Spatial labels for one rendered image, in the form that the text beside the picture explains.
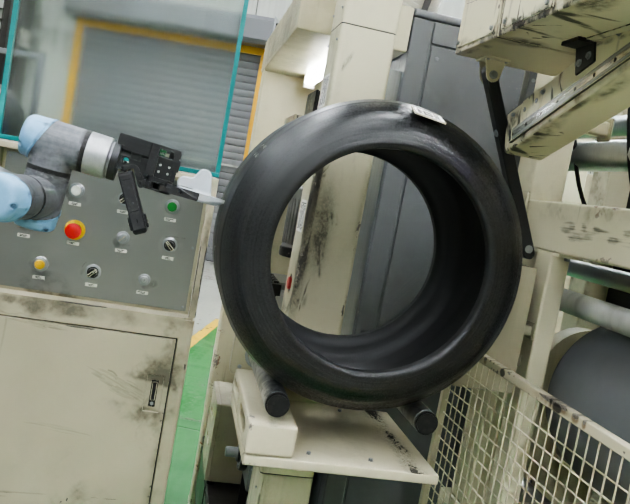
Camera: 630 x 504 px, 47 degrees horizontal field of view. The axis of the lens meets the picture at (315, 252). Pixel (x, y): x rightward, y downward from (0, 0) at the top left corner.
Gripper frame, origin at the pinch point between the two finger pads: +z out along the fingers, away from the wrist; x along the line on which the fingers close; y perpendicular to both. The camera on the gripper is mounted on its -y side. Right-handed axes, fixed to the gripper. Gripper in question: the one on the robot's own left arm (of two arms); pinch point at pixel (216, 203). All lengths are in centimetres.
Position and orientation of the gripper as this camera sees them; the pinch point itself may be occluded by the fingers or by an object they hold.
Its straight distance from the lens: 134.2
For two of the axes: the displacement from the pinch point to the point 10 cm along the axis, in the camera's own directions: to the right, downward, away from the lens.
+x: -1.7, -1.1, 9.8
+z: 9.4, 2.8, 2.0
